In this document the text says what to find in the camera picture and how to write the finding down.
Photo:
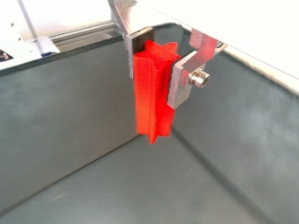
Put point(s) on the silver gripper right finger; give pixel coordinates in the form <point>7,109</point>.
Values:
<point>188,72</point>

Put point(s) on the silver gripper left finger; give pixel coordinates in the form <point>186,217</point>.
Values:
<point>130,15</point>

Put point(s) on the red star-shaped peg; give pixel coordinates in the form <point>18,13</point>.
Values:
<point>152,67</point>

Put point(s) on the white machine frame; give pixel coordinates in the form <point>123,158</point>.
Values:
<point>39,27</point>

